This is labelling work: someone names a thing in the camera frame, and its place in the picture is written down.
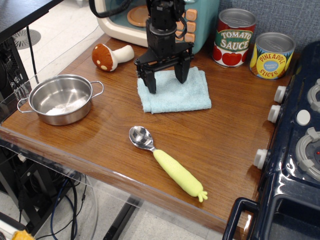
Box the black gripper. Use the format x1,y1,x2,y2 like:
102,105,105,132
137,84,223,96
134,19,194,94

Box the light blue cloth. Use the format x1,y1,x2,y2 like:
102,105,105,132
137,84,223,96
137,66,212,114

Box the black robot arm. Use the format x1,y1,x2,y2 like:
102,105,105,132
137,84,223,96
134,0,194,94

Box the teal toy microwave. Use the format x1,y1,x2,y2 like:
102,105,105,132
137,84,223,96
97,0,220,54

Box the plush brown mushroom toy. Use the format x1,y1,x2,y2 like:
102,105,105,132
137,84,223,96
91,43,135,72

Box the tomato sauce can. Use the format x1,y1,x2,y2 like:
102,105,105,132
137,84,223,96
212,8,257,67

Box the pineapple slices can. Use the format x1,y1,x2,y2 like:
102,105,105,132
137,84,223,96
249,32,296,80

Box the stainless steel pot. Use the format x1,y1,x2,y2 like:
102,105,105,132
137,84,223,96
17,74,105,126

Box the black table leg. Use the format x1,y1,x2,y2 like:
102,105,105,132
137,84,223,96
103,195,143,240

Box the black desk at left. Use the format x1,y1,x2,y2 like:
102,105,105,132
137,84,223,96
0,0,62,43

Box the dark blue toy stove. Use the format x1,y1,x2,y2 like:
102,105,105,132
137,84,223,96
223,41,320,240

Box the yellow object at corner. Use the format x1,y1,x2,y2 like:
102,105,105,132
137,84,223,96
11,230,35,240

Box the spoon with yellow handle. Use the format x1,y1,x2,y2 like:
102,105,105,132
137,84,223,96
129,126,208,203

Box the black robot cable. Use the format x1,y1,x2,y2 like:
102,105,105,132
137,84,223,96
88,0,132,19

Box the blue floor cable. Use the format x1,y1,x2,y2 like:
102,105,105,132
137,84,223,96
49,177,78,240

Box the black floor cable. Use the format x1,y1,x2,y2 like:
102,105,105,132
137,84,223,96
34,174,88,240

